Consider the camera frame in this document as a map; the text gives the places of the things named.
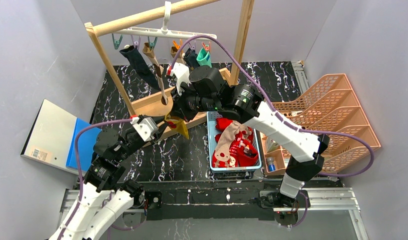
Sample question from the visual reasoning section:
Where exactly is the teal clothespin far left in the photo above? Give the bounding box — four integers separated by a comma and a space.
111, 33, 123, 50

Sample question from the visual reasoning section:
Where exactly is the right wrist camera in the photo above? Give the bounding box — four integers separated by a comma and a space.
167, 62, 191, 96

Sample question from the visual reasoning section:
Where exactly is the white plastic clip hanger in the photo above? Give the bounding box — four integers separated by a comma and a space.
115, 1, 217, 40

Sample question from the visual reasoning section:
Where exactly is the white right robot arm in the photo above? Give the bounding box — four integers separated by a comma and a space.
167, 62, 330, 200

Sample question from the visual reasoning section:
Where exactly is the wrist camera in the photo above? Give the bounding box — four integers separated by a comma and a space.
130, 115, 158, 142
167, 62, 191, 96

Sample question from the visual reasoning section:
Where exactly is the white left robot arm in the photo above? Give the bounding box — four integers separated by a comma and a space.
50, 114, 168, 240

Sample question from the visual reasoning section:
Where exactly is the orange clothespin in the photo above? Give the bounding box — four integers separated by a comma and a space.
172, 39, 183, 51

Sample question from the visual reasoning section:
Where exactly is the beige brown sock left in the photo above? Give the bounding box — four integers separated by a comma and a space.
142, 42, 168, 106

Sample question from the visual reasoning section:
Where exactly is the red sock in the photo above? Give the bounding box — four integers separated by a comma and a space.
212, 117, 259, 168

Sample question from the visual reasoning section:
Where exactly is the peach plastic desk organizer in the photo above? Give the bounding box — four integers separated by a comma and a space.
273, 73, 381, 173

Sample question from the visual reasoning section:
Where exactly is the teal clothespin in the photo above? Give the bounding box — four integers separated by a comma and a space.
111, 33, 123, 50
148, 37, 158, 50

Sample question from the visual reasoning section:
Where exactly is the grey metal rail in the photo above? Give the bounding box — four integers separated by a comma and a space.
292, 60, 310, 94

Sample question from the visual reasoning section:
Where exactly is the blue capped bottle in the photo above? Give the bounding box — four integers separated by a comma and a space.
265, 157, 276, 172

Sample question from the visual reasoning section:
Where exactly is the mustard yellow sock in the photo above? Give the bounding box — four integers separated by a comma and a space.
164, 113, 190, 140

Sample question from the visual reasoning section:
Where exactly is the light blue perforated basket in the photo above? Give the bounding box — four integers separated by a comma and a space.
207, 111, 262, 173

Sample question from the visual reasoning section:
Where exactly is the mint green patterned sock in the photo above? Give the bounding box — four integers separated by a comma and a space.
196, 48, 212, 67

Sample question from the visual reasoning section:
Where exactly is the lilac clothespin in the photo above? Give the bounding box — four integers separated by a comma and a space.
188, 41, 196, 51
130, 35, 141, 48

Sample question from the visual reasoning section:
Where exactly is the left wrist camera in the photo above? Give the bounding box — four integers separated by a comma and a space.
130, 115, 158, 142

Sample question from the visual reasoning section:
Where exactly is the wooden drying rack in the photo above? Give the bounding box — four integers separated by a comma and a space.
84, 0, 256, 147

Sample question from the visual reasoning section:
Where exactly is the coral clothespin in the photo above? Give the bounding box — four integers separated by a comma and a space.
202, 42, 211, 53

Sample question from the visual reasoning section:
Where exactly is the beige brown sock right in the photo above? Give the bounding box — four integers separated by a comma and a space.
170, 46, 186, 65

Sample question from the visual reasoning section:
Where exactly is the beige brown sock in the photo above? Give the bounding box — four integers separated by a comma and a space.
170, 46, 186, 65
142, 42, 168, 106

